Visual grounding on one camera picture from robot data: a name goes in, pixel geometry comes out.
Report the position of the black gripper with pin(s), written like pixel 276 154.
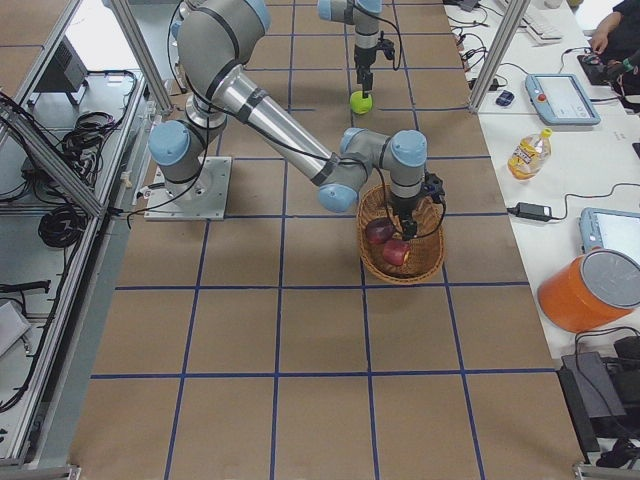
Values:
pixel 402 205
pixel 364 59

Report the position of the green apple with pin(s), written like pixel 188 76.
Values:
pixel 361 102

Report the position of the red apple with yellow patch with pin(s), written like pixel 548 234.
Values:
pixel 396 252

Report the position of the dark red apple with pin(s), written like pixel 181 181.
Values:
pixel 379 231

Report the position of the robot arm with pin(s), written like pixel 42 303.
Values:
pixel 215 40
pixel 364 16

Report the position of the woven wicker basket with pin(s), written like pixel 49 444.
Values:
pixel 427 249

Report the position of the black power adapter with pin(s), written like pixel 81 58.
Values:
pixel 534 212

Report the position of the yellow juice bottle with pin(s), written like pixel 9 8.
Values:
pixel 530 154

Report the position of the orange bucket with grey lid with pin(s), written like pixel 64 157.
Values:
pixel 595 289

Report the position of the blue teach pendant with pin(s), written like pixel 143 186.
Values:
pixel 610 229
pixel 560 100

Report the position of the aluminium frame post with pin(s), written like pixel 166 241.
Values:
pixel 505 33

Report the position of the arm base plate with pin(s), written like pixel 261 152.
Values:
pixel 206 200

